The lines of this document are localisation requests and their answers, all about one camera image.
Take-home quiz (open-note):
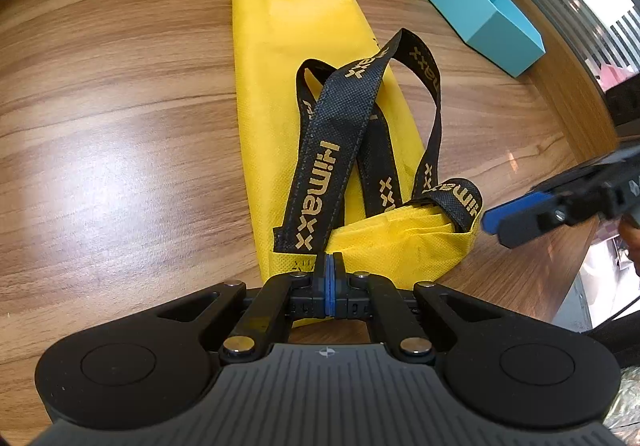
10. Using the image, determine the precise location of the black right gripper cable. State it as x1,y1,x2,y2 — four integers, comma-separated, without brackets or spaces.
591,294,640,332

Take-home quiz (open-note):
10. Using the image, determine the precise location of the light blue cardboard box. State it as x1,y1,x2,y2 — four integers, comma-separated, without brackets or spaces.
429,0,546,78

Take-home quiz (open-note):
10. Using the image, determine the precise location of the person's right hand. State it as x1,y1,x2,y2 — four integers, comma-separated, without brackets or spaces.
618,218,640,276

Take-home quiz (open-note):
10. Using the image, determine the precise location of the yellow fabric shopping bag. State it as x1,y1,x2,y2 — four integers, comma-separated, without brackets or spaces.
232,0,483,289

